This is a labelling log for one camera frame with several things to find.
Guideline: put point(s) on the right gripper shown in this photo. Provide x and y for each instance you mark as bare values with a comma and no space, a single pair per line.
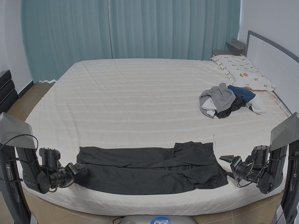
243,173

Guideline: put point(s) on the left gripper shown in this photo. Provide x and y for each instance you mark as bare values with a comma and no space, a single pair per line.
66,177

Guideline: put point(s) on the black T-shirt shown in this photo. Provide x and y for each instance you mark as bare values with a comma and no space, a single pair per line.
149,171

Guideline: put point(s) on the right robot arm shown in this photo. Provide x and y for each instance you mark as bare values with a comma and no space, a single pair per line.
285,134

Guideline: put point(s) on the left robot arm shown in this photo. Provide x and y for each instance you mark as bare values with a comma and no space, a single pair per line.
16,134

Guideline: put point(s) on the pile of clothes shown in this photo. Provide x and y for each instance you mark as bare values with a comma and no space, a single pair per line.
219,99

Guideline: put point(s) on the bed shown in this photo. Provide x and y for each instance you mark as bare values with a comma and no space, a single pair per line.
128,97

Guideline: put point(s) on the white printed pillow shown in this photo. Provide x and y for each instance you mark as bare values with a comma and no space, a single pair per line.
243,71

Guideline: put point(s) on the black chest of drawers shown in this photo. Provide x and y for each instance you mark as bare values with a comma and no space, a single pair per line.
8,91

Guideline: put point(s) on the grey bedside table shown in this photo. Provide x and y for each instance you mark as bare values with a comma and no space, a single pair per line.
234,47

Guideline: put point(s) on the blue-green curtain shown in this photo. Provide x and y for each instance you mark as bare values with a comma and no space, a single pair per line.
175,20
67,27

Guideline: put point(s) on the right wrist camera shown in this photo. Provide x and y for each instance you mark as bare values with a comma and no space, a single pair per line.
235,163

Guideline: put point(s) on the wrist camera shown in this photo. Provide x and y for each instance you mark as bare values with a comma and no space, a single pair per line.
235,163
72,169

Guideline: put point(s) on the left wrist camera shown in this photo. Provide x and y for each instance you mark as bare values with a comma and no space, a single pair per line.
72,169

